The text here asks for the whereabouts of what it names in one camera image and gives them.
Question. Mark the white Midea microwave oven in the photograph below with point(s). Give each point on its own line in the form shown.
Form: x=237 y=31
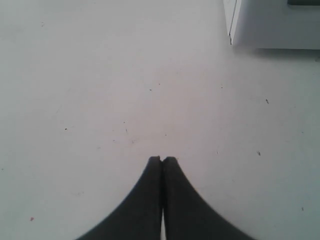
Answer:
x=273 y=24

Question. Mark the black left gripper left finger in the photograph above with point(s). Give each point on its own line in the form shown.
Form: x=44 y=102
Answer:
x=139 y=215

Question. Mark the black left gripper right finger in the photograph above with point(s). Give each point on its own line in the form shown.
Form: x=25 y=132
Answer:
x=186 y=215

